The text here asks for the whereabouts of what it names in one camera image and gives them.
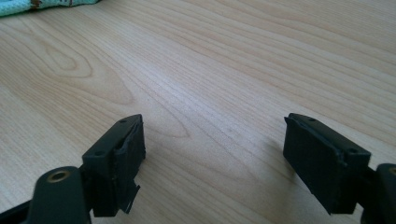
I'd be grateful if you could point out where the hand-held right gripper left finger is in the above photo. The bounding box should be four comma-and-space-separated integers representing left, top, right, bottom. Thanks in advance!
81, 113, 147, 218

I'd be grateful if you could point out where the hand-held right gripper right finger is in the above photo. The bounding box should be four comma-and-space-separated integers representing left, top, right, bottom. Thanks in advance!
282, 112, 373, 216

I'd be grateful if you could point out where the light green knitted cloth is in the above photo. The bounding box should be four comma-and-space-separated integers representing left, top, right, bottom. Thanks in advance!
0, 0, 102, 18

